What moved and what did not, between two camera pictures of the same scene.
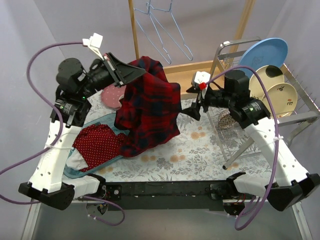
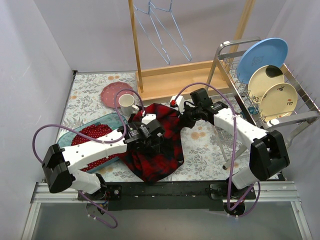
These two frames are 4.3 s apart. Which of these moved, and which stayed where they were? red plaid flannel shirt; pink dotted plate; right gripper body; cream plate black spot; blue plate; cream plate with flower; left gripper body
Moved: red plaid flannel shirt; left gripper body; right gripper body
Stayed: blue plate; cream plate black spot; pink dotted plate; cream plate with flower
